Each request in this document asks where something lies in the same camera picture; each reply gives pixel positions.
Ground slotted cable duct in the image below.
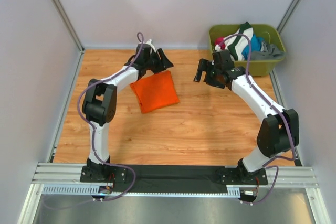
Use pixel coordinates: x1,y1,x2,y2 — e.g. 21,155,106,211
42,184,240,198

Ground orange t shirt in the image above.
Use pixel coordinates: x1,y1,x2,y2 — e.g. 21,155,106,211
130,70,180,113

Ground grey shirt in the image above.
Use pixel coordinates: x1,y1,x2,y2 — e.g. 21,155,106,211
250,44,286,61

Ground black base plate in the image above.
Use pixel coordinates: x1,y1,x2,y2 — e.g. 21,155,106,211
80,165,268,194

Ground right aluminium corner post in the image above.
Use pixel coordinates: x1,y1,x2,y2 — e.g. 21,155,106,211
277,0,317,33

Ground magenta shirt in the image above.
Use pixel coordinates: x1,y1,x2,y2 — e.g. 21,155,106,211
214,37,226,49

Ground olive green plastic bin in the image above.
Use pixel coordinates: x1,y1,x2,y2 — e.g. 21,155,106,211
207,24,286,77

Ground white and green shirt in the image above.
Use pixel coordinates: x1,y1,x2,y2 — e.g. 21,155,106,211
215,22,254,61

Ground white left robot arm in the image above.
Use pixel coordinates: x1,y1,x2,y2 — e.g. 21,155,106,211
80,40,174,183

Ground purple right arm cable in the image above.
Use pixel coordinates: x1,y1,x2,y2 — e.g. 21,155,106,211
216,34,297,205

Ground aluminium front rail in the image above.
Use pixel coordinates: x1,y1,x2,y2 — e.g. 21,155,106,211
32,163,319,188

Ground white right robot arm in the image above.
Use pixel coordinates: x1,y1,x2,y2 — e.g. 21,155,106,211
194,50,299,184

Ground blue shirt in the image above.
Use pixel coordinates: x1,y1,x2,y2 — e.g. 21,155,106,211
242,34,264,60

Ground aluminium corner post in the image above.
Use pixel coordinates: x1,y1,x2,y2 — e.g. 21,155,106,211
36,0,85,51
277,0,317,33

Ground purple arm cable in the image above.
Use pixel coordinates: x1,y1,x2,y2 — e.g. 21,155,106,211
78,32,137,202
216,34,297,205

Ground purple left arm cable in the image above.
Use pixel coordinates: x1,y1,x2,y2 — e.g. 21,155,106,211
78,32,137,202

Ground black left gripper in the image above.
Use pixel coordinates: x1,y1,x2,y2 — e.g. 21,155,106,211
144,49,174,74

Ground left aluminium corner post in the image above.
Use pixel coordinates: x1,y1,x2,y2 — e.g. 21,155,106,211
36,0,85,51

